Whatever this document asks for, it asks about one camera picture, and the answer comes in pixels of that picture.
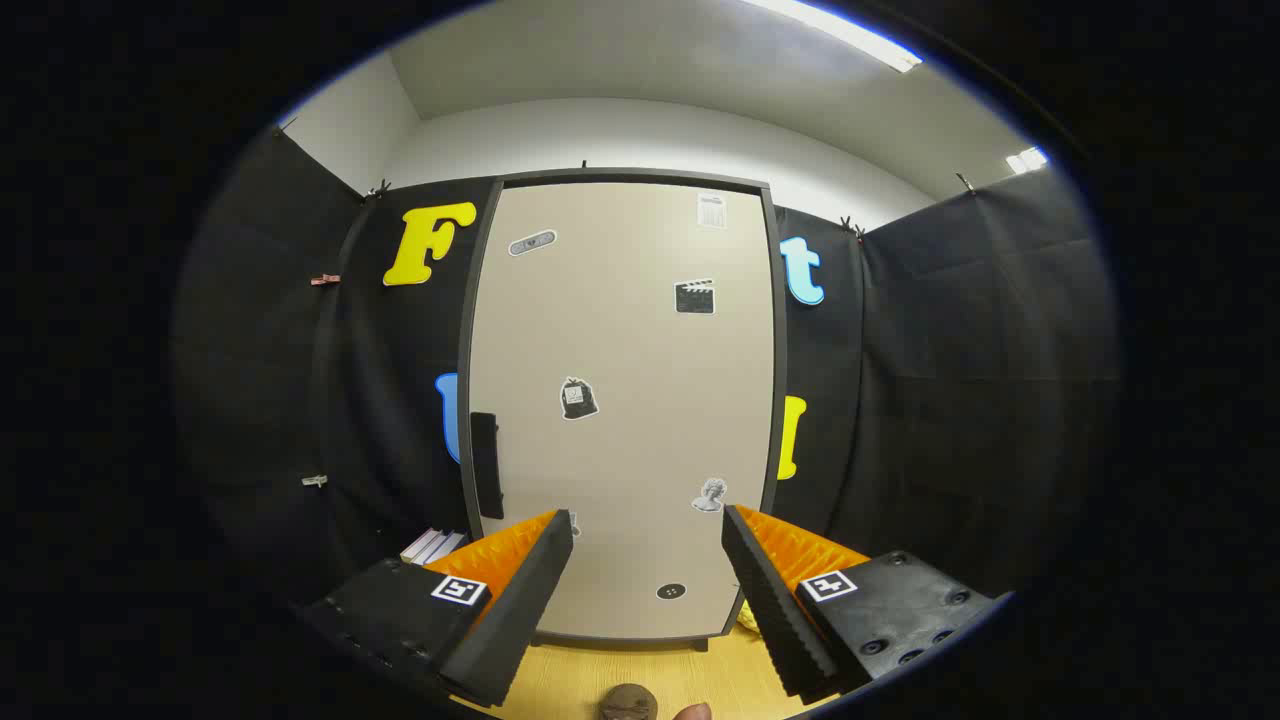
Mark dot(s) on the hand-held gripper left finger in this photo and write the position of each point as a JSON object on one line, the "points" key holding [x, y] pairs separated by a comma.
{"points": [[520, 610]]}

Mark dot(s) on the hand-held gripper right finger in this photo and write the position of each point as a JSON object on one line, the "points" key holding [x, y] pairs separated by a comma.
{"points": [[775, 610]]}

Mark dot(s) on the brown fuzzy shoe with bow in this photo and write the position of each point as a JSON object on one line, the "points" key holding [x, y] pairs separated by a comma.
{"points": [[628, 702]]}

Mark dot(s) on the beige shoe cabinet door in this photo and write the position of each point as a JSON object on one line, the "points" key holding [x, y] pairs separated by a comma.
{"points": [[620, 450]]}

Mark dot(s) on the dark grey shoe cabinet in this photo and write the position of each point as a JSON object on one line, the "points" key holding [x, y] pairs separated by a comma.
{"points": [[640, 175]]}

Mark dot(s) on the yellow plush toy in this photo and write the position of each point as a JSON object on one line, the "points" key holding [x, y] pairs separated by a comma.
{"points": [[748, 618]]}

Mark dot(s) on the blue cover book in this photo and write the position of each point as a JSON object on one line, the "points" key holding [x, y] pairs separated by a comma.
{"points": [[432, 546]]}

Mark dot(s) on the black backdrop cloth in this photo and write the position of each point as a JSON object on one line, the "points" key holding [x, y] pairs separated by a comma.
{"points": [[950, 400]]}

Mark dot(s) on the small ceiling light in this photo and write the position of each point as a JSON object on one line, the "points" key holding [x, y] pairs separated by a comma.
{"points": [[1027, 160]]}

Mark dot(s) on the long ceiling light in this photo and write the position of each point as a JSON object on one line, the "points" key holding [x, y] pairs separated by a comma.
{"points": [[850, 32]]}

